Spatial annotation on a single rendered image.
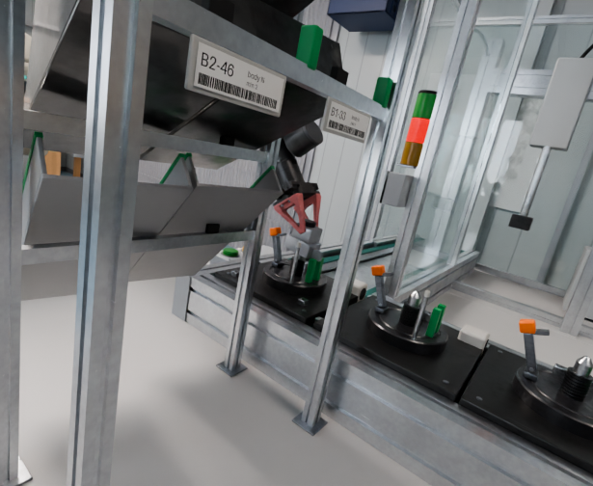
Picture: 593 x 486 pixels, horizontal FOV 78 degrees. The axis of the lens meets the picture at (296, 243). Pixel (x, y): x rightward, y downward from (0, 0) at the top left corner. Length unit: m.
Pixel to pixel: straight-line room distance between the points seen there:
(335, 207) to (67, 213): 3.26
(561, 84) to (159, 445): 1.59
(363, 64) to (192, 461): 3.43
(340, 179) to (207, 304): 2.91
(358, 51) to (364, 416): 3.39
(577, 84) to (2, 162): 1.60
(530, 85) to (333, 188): 2.21
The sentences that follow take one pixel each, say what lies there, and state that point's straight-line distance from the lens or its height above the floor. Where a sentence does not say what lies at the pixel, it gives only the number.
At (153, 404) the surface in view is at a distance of 0.61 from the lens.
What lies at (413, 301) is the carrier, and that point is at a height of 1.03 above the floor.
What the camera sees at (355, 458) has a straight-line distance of 0.59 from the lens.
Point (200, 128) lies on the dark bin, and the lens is 0.48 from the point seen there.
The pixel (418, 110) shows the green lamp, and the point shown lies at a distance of 0.86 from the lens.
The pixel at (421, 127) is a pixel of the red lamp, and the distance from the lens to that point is 0.85.
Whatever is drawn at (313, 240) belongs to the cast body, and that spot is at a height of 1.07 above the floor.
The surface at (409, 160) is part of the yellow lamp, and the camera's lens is 0.85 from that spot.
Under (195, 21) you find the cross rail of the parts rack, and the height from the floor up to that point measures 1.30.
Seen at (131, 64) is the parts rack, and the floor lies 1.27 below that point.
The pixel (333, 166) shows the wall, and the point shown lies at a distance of 3.61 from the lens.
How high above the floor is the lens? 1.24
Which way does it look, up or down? 14 degrees down
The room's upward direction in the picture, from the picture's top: 12 degrees clockwise
